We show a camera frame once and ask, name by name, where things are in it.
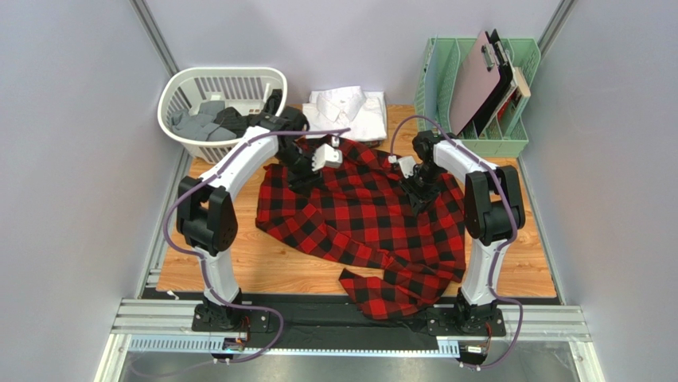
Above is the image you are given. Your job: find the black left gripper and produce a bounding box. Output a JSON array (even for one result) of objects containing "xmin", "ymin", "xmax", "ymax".
[{"xmin": 275, "ymin": 144, "xmax": 325, "ymax": 199}]

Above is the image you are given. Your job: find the red black plaid shirt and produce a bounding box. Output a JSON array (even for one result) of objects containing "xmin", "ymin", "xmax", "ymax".
[{"xmin": 255, "ymin": 139, "xmax": 466, "ymax": 320}]

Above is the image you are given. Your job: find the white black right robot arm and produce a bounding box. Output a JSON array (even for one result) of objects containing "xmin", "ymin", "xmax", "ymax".
[{"xmin": 397, "ymin": 131, "xmax": 525, "ymax": 333}]

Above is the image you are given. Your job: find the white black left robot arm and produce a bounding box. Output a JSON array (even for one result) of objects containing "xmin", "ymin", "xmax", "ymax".
[{"xmin": 174, "ymin": 107, "xmax": 322, "ymax": 310}]

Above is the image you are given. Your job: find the folded tartan shirt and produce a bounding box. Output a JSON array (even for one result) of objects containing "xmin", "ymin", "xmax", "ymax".
[{"xmin": 364, "ymin": 140, "xmax": 385, "ymax": 148}]

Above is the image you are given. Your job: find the folded white shirt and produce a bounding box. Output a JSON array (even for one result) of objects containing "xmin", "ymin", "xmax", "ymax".
[{"xmin": 302, "ymin": 86, "xmax": 388, "ymax": 143}]

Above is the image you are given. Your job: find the black shirt in basket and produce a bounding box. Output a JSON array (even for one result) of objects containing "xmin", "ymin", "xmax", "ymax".
[{"xmin": 212, "ymin": 89, "xmax": 283, "ymax": 140}]

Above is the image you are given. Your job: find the white laundry basket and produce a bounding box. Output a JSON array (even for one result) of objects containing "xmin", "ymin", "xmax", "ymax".
[{"xmin": 157, "ymin": 67, "xmax": 287, "ymax": 164}]

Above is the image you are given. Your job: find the grey shirt in basket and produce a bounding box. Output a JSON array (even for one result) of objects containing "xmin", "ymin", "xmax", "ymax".
[{"xmin": 169, "ymin": 100, "xmax": 237, "ymax": 142}]

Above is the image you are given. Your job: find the pink clipboard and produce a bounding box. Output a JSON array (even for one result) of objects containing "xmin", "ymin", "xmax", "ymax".
[{"xmin": 449, "ymin": 31, "xmax": 485, "ymax": 135}]

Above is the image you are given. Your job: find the red book in organizer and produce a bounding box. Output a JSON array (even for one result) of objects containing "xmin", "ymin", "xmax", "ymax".
[{"xmin": 497, "ymin": 85, "xmax": 523, "ymax": 125}]

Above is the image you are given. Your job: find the green file organizer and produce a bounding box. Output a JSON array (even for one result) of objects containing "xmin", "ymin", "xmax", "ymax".
[{"xmin": 414, "ymin": 32, "xmax": 541, "ymax": 158}]

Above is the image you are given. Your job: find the black clipboard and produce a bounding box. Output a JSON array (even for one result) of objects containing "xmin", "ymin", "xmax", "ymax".
[{"xmin": 471, "ymin": 29, "xmax": 515, "ymax": 137}]

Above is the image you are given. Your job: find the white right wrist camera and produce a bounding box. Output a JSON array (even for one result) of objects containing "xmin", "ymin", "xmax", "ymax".
[{"xmin": 388, "ymin": 154, "xmax": 418, "ymax": 178}]

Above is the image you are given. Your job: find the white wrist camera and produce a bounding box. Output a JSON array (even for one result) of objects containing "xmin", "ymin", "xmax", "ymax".
[
  {"xmin": 312, "ymin": 136, "xmax": 343, "ymax": 172},
  {"xmin": 388, "ymin": 154, "xmax": 418, "ymax": 178}
]

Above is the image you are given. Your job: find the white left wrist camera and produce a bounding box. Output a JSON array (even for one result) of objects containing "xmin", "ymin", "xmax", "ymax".
[{"xmin": 312, "ymin": 136, "xmax": 343, "ymax": 172}]

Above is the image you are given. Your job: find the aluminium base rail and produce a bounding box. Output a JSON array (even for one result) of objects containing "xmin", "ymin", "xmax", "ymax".
[{"xmin": 95, "ymin": 295, "xmax": 604, "ymax": 381}]

